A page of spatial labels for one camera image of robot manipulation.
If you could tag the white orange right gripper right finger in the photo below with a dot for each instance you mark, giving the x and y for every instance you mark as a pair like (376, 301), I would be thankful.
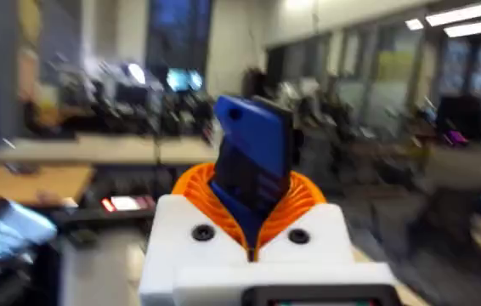
(321, 238)

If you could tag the small ceiling light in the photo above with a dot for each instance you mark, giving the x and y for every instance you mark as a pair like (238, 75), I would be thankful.
(414, 24)

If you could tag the white orange right gripper left finger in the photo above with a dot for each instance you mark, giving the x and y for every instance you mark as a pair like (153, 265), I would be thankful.
(172, 238)

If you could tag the long pale wooden table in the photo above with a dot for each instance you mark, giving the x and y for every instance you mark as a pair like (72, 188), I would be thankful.
(109, 149)

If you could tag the long ceiling light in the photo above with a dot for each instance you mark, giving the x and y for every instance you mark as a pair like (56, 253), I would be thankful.
(465, 13)
(478, 27)

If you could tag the glowing blue screen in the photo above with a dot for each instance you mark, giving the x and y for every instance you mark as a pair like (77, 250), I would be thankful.
(184, 79)

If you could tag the blue electric screwdriver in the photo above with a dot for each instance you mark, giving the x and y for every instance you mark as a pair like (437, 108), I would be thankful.
(253, 140)

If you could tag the open laptop with blue screen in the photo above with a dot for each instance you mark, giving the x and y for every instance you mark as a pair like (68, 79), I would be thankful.
(2, 234)

